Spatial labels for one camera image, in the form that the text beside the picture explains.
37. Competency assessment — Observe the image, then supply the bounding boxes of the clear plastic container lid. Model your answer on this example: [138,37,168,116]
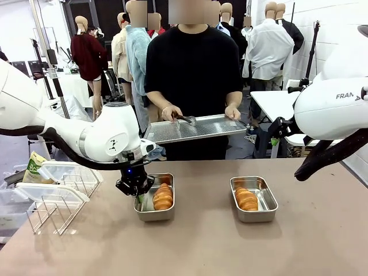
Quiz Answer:
[14,182,90,204]
[37,160,101,185]

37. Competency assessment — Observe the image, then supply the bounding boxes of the small black device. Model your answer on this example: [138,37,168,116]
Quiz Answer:
[287,78,311,94]

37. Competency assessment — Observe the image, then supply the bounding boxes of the black light stand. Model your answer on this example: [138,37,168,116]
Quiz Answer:
[30,39,55,100]

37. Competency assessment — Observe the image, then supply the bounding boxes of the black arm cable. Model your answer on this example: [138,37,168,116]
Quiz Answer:
[294,126,368,182]
[0,127,152,171]

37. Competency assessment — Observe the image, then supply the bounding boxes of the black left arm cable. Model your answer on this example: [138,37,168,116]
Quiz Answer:
[0,127,152,171]

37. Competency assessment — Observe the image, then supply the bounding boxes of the floor cable bundle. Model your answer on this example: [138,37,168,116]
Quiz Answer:
[244,123,259,144]

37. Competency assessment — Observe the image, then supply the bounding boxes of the silver stand pole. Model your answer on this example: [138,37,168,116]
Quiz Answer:
[28,0,70,119]

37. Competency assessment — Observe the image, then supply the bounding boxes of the clear plastic storage bin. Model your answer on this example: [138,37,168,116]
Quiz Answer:
[0,181,37,231]

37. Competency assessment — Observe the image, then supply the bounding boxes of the mannequin in maroon top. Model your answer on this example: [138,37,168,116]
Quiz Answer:
[70,16,109,121]

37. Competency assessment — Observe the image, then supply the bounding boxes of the white cloth covered table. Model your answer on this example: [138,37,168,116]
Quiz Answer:
[37,73,93,121]

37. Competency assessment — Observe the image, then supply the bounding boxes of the black monitor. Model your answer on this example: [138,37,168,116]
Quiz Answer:
[28,60,47,79]
[11,60,29,77]

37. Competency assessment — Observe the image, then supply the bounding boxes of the person in black t-shirt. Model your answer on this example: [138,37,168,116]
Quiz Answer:
[144,0,243,161]

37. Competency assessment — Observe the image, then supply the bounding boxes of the metal wire rack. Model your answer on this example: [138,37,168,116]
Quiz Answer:
[57,172,104,200]
[26,195,87,236]

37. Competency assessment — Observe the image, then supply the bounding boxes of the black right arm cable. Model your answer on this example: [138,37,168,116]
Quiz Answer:
[294,126,368,182]

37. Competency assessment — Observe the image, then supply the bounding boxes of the mannequin in beige shirt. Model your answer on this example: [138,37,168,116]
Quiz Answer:
[111,13,133,106]

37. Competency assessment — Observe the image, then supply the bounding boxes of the mannequin in white shirt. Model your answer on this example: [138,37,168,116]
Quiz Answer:
[242,1,296,127]

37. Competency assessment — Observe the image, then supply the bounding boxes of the rectangular steel container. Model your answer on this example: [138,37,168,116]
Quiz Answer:
[229,175,279,224]
[133,172,175,222]

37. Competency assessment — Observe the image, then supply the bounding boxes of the person's right hand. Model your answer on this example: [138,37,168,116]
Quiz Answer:
[160,105,183,123]

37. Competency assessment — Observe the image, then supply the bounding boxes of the mannequin in light blue shirt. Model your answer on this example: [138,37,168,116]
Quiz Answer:
[125,0,152,136]

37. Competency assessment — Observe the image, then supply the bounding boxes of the black flat tray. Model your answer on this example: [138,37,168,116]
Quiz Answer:
[4,169,26,185]

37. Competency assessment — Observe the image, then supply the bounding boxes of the small mannequin in white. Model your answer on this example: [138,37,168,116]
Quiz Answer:
[242,16,254,38]

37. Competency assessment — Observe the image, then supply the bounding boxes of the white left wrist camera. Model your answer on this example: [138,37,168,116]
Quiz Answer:
[140,138,158,155]

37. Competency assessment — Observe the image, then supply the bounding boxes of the person with black cap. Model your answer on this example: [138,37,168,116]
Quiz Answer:
[87,26,112,63]

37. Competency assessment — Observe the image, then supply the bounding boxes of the person's right forearm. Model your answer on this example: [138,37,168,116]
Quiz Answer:
[147,91,170,112]

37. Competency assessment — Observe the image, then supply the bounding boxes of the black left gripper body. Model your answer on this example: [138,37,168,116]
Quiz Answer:
[120,165,148,187]

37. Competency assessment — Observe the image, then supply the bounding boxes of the person's left forearm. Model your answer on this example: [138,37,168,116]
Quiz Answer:
[225,91,243,109]

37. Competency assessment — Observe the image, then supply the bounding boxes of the metal tongs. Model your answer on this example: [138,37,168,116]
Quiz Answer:
[171,112,198,127]

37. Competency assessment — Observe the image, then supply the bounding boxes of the white side table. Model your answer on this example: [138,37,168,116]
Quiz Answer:
[250,90,302,123]

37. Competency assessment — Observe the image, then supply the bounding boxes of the black tripod stand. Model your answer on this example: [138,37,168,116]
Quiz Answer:
[302,20,321,87]

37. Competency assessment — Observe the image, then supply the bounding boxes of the person's left hand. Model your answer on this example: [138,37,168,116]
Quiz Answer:
[224,105,242,121]

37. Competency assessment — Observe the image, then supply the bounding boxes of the mannequin with red collar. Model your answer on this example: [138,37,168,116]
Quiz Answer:
[147,13,166,40]

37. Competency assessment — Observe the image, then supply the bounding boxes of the mannequin in black coat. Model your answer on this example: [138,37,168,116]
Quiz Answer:
[220,2,248,61]

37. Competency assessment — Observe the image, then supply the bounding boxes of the perforated metal baking tray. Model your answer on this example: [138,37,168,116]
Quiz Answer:
[143,113,247,144]

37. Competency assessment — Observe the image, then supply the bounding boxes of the green yellow paper bag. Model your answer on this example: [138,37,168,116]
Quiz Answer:
[22,151,49,185]

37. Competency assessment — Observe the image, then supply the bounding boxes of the blue cloth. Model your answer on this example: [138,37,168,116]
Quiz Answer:
[149,145,167,162]

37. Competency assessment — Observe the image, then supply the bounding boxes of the golden croissant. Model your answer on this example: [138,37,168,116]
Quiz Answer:
[152,182,174,210]
[235,186,259,212]

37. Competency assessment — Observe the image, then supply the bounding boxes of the mannequin in black jacket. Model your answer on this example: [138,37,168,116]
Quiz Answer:
[275,3,305,55]

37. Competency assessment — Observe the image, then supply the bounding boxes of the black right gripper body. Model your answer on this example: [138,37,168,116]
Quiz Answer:
[280,117,300,138]

